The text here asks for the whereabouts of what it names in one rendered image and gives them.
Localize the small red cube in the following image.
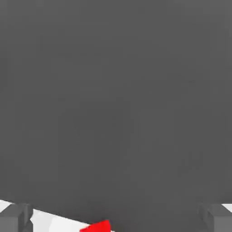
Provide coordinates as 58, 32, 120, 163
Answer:
79, 220, 111, 232

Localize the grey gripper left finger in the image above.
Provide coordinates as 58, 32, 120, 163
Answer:
0, 200, 34, 232

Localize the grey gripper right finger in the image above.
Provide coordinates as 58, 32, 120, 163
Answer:
198, 202, 232, 232

